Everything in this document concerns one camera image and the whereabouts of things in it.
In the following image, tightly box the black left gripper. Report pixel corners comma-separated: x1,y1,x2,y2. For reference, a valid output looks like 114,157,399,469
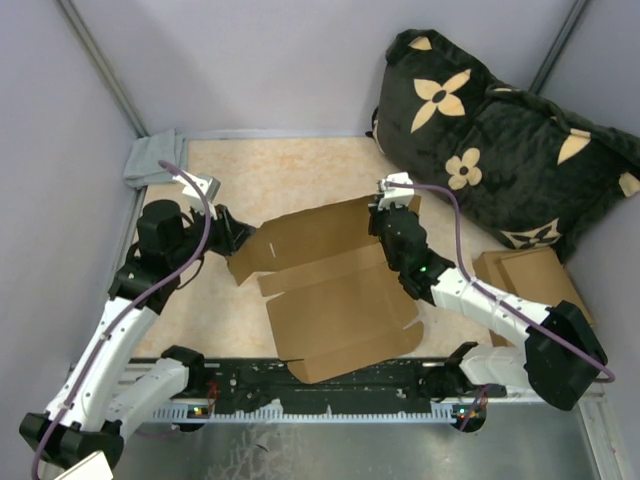
168,199,256,268

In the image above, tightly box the brown cardboard box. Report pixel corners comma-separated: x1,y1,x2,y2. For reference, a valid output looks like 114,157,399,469
228,196,424,384

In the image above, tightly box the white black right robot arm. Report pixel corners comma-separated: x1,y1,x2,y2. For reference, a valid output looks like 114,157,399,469
368,203,608,411

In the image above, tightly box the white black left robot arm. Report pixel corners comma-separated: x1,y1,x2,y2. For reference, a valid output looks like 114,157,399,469
19,200,256,469

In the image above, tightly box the small folded cardboard box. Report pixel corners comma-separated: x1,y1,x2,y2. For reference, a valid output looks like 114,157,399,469
494,247,597,326

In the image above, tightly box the large folded cardboard box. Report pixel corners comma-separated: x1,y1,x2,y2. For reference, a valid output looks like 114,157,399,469
472,251,594,351

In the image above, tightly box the grey folded cloth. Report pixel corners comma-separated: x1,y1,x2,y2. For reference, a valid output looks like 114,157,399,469
123,128,188,189

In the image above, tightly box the black floral plush pillow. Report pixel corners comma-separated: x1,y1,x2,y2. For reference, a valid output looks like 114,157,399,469
371,29,639,259

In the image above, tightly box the white sheet corner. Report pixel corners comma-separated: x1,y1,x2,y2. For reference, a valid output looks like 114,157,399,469
55,451,114,480

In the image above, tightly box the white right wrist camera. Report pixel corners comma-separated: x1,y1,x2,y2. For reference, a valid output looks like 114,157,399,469
375,172,415,211

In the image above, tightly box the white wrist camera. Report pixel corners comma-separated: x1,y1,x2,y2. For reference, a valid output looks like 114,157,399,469
375,172,415,211
172,172,221,220

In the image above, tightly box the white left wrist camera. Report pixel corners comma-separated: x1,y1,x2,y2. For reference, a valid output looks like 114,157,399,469
172,172,221,220

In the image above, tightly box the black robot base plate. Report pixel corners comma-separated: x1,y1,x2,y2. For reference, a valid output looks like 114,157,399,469
168,358,506,432

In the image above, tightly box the white perforated cable duct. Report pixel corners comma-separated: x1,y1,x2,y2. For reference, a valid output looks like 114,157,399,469
145,403,457,424

